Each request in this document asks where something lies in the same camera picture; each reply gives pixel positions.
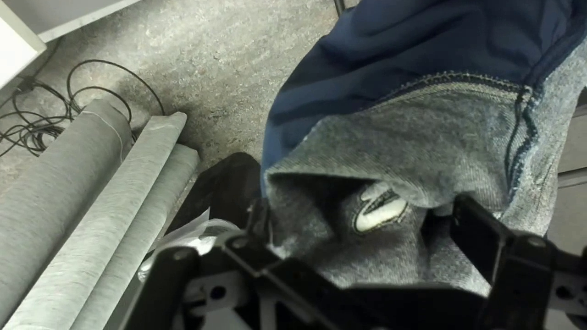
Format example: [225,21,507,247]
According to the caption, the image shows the black floor cables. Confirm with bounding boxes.
[0,56,168,159]

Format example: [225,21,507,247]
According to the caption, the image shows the white sweatshirt label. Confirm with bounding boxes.
[355,181,408,232]

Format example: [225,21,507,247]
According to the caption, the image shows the grey rolled carpet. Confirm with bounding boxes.
[0,100,131,324]

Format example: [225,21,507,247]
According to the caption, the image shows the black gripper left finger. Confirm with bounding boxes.
[125,234,289,330]

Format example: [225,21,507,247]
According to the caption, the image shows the blue grey hooded sweatshirt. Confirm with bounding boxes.
[261,0,587,293]

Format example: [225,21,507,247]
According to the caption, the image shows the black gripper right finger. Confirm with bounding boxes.
[452,195,587,330]

